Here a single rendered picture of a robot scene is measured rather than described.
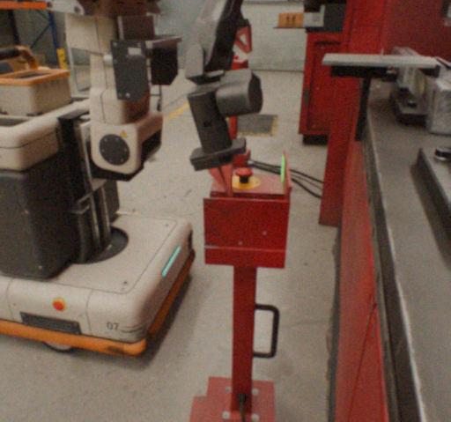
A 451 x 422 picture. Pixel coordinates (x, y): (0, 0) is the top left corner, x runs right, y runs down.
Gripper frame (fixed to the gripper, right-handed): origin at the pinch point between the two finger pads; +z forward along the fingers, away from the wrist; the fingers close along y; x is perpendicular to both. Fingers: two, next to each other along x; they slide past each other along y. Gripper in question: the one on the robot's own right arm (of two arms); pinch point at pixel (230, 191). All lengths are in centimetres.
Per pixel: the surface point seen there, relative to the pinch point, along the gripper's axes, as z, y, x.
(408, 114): 0.3, 40.4, 25.1
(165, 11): -90, -176, 788
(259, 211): 3.0, 5.2, -4.5
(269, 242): 10.0, 5.5, -4.4
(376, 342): 9.3, 17.9, -31.7
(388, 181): -0.3, 26.5, -9.2
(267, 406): 69, -7, 6
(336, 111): 23, 39, 131
